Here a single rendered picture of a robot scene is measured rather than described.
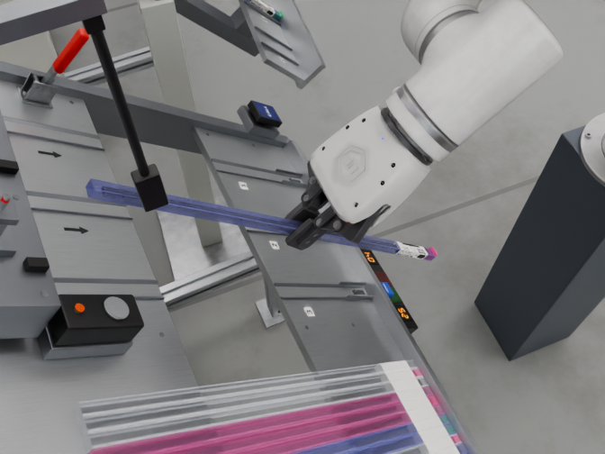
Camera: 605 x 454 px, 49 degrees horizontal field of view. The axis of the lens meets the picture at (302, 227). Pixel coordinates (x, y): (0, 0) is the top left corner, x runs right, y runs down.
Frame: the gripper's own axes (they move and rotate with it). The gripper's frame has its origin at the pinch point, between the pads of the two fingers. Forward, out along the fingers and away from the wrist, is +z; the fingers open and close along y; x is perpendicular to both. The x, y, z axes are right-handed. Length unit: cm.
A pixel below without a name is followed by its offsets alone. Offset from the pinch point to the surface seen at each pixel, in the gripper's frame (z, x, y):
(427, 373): 6.1, 28.0, 12.3
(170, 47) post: 14, 14, -61
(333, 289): 9.1, 19.6, -2.3
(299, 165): 6.6, 24.5, -27.3
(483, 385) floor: 24, 106, -3
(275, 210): 9.5, 15.2, -16.2
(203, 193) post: 43, 52, -64
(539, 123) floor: -26, 139, -69
